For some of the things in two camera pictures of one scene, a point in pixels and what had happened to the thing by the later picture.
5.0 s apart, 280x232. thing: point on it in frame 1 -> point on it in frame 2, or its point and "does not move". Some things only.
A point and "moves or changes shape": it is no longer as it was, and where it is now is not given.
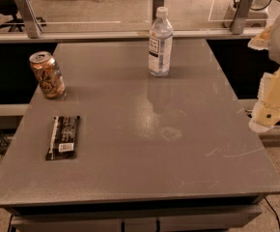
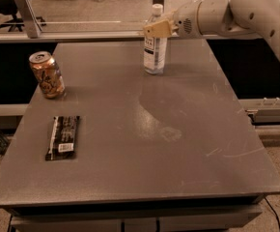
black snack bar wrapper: [64, 138] does not move
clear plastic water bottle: [160, 44] moves or changes shape
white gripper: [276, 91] -> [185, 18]
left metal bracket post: [31, 21] does not move
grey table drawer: [132, 218] does not move
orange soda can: [48, 74] does not move
